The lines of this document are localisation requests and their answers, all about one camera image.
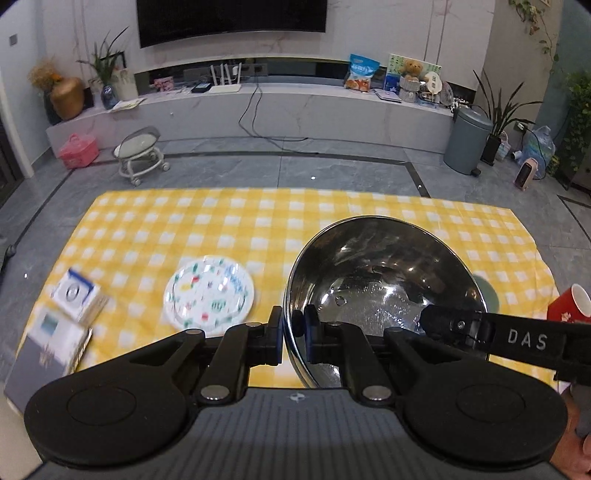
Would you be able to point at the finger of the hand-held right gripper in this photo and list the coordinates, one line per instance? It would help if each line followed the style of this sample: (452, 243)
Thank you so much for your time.
(455, 327)

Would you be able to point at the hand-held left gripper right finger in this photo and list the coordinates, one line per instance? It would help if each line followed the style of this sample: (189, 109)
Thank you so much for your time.
(308, 334)

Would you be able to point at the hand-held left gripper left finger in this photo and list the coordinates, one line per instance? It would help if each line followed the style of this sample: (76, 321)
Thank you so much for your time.
(277, 334)

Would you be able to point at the white printed plate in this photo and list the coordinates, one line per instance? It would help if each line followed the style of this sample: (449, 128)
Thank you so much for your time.
(207, 290)

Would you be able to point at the large steel bowl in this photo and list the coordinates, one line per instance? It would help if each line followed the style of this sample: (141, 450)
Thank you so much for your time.
(369, 258)

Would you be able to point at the person's right hand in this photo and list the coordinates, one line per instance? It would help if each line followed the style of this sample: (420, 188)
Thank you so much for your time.
(579, 459)

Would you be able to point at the green plate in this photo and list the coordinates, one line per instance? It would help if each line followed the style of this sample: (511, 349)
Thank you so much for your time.
(489, 293)

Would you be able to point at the red cup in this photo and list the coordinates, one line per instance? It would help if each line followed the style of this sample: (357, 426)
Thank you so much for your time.
(565, 304)

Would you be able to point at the pink heater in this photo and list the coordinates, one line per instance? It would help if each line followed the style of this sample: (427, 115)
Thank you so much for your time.
(528, 173)

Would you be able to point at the yellow checked tablecloth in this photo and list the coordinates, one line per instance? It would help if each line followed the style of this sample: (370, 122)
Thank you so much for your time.
(138, 221)

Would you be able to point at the grey trash can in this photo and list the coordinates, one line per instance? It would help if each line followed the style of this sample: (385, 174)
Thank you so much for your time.
(466, 141)

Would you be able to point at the white and blue box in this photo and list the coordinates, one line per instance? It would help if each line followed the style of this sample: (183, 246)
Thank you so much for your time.
(74, 291)

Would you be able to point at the marble tv bench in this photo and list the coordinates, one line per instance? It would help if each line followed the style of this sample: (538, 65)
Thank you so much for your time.
(300, 115)

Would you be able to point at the tall potted plant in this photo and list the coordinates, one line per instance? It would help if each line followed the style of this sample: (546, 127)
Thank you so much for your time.
(496, 110)

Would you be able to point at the white picture box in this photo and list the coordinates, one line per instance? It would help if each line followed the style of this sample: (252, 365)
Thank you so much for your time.
(55, 330)

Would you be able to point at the green foliage plant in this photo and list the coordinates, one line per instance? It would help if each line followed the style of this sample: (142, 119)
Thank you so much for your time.
(577, 120)

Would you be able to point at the small wheeled stool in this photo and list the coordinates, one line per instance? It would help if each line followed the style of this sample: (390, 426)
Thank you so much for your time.
(138, 150)

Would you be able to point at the grey book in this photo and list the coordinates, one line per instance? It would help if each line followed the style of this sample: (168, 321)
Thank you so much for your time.
(32, 376)

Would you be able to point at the white router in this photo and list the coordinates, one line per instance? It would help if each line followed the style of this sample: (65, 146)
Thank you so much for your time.
(225, 85)

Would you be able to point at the small black box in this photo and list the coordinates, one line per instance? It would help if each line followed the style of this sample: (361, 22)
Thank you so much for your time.
(201, 87)

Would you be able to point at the brown teddy bear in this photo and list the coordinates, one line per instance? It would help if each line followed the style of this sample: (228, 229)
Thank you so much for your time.
(412, 69)

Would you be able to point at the blue snack bag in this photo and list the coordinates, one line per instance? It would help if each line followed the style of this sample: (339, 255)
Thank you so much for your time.
(362, 74)

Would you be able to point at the pink basket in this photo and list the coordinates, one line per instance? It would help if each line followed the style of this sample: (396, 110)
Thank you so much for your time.
(78, 152)

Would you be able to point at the green and white box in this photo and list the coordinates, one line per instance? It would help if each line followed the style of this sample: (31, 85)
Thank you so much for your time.
(392, 62)

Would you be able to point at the pink box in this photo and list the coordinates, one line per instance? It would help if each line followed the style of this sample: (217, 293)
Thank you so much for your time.
(163, 84)

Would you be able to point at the stack of papers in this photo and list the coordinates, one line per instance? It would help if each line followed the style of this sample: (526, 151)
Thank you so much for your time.
(125, 104)

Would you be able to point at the blue glass vase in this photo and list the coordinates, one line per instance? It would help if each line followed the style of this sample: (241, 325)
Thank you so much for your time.
(109, 98)

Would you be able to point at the white paper bag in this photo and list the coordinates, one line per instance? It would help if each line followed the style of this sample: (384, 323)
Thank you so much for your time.
(125, 83)

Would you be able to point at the gold vase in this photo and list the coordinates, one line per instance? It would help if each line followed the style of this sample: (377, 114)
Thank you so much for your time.
(67, 99)

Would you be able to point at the black television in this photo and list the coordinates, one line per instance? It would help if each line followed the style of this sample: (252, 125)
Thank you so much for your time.
(231, 21)

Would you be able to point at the hanging vine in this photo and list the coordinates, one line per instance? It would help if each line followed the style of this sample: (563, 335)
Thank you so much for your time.
(535, 18)

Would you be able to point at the dark glass door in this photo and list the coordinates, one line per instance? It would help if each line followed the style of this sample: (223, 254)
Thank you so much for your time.
(7, 161)

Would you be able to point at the green leafy plant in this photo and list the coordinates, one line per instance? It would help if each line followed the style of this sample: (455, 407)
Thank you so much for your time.
(104, 60)

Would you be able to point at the dried plant bunch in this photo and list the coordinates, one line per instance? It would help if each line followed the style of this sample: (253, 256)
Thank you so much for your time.
(42, 74)

